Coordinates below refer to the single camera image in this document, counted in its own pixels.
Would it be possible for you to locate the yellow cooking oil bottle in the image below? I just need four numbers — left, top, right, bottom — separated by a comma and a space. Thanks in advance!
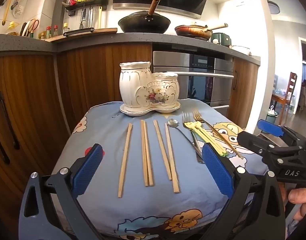
6, 21, 20, 36

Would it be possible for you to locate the black-handled knife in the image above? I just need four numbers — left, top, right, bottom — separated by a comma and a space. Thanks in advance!
63, 27, 95, 37

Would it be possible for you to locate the green kitchen appliance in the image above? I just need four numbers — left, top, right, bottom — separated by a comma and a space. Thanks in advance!
210, 32, 232, 48

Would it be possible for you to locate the white floral ceramic utensil holder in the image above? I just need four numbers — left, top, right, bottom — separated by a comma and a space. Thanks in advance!
118, 62, 180, 108

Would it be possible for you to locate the black wok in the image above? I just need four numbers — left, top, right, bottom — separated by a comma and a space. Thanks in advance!
118, 0, 171, 34

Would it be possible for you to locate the white pot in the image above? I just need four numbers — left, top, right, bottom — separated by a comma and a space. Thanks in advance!
232, 45, 251, 55

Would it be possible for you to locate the wooden cabinet door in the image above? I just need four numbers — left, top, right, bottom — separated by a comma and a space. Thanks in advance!
0, 52, 71, 205
228, 57, 260, 125
56, 42, 153, 130

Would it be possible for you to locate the grey speckled countertop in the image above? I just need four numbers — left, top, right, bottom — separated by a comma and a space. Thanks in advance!
0, 32, 261, 64

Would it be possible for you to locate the wooden cutting board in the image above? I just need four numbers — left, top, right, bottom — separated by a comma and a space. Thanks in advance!
44, 27, 118, 42

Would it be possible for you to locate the stainless steel built-in oven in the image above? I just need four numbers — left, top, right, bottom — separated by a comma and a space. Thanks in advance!
152, 51, 235, 117

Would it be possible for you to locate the white ceramic saucer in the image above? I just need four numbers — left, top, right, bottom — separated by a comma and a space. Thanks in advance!
119, 101, 181, 117

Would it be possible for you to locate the silver flower-shaped spoon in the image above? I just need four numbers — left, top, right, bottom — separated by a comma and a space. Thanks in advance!
167, 119, 205, 164

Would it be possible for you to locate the silver fork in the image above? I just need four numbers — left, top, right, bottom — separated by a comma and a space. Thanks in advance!
182, 112, 205, 163

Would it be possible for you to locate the gold fork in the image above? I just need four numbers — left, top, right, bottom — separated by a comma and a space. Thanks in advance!
192, 109, 243, 158

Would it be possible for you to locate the person's right hand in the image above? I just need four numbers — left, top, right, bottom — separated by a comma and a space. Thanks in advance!
287, 185, 306, 222

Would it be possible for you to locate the brown frying pan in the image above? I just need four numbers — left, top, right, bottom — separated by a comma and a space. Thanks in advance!
175, 22, 228, 42

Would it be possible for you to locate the black wall shelf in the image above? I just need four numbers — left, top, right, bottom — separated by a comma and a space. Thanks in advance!
62, 0, 109, 17

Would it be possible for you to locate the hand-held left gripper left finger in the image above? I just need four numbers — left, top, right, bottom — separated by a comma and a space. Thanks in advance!
19, 143, 104, 240

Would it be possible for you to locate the dark ceiling lamp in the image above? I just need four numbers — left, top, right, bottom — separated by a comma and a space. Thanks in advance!
264, 0, 280, 15

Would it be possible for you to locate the blue cartoon printed cloth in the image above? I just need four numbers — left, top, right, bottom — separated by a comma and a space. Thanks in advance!
51, 100, 270, 240

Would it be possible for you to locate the yellow tulip plastic fork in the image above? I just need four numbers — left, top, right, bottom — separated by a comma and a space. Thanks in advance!
184, 122, 225, 157

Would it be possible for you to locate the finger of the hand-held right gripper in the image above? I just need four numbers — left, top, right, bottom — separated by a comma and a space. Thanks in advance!
237, 131, 304, 164
258, 119, 306, 147

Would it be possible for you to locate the wooden chair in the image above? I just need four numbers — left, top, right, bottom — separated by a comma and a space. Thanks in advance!
284, 72, 298, 119

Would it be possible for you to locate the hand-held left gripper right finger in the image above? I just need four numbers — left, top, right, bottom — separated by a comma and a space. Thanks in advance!
202, 142, 286, 240

